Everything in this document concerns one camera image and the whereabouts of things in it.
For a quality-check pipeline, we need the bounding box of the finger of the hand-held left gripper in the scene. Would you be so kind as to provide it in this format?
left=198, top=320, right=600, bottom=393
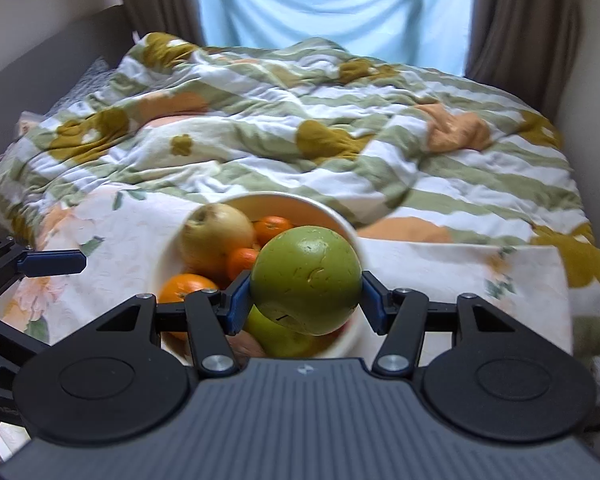
left=0, top=309, right=51, bottom=362
left=0, top=238, right=88, bottom=307

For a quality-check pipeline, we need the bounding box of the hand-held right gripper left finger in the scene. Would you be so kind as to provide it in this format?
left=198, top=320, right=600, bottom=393
left=97, top=270, right=253, bottom=377

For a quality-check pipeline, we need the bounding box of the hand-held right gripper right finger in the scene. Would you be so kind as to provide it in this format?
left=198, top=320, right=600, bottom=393
left=357, top=270, right=517, bottom=377

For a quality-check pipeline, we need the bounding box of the brown kiwi with green sticker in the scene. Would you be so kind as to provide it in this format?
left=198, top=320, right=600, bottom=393
left=226, top=332, right=267, bottom=359

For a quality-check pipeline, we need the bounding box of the small mandarin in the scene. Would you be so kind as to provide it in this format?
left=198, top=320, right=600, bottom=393
left=225, top=247, right=259, bottom=283
left=253, top=215, right=294, bottom=248

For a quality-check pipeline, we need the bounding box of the green apple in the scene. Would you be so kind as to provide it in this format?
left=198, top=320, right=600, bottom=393
left=250, top=226, right=365, bottom=336
left=245, top=305, right=327, bottom=359

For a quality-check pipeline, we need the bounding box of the large orange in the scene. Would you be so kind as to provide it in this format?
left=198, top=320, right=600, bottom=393
left=158, top=273, right=220, bottom=342

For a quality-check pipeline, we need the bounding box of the yellow pear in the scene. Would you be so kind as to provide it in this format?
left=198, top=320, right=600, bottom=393
left=180, top=203, right=257, bottom=281

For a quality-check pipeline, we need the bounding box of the cream ceramic bowl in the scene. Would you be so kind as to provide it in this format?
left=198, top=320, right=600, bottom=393
left=150, top=191, right=364, bottom=361

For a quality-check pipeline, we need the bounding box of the white floral tablecloth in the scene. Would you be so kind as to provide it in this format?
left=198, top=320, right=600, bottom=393
left=2, top=185, right=577, bottom=361

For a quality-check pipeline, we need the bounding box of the grey patterned pillow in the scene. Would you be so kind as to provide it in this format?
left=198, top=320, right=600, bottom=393
left=44, top=55, right=119, bottom=117

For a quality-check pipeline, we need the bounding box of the floral striped quilt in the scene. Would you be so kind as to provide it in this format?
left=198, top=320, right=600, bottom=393
left=0, top=32, right=600, bottom=293

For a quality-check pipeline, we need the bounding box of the grey padded headboard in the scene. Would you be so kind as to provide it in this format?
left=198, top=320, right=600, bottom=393
left=0, top=4, right=137, bottom=178

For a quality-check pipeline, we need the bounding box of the light blue sheer curtain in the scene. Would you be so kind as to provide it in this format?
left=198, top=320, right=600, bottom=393
left=192, top=0, right=479, bottom=79

